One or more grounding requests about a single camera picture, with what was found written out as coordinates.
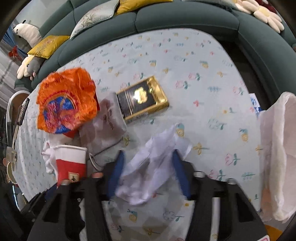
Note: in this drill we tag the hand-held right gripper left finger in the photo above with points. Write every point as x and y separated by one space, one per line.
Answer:
115 172

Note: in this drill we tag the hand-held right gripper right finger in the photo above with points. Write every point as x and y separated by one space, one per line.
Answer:
182 177

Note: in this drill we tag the grey translucent plastic bag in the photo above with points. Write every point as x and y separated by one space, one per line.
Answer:
104 129

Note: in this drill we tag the red and white paper cup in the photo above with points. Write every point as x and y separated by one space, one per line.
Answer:
69 164

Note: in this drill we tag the red paper packet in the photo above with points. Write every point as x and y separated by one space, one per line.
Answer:
70 134

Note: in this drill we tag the small white tissue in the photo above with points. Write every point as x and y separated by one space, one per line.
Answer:
49 157

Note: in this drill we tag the gold and black box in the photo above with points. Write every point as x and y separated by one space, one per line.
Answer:
141 99

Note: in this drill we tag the orange plastic bag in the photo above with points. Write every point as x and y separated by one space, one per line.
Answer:
67 97

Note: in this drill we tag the bin with white liner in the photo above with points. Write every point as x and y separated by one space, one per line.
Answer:
277 150

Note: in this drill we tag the floral printed tablecloth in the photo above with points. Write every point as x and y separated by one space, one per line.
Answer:
185 69

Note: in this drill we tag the white chair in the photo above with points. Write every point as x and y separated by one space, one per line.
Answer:
10 104

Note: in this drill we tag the grey and white plush toy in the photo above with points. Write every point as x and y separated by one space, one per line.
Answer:
32 66

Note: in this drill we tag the yellow embroidered cushion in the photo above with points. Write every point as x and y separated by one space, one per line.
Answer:
138 5
48 45

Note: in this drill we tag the teal sofa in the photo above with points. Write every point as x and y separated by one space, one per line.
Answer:
185 18

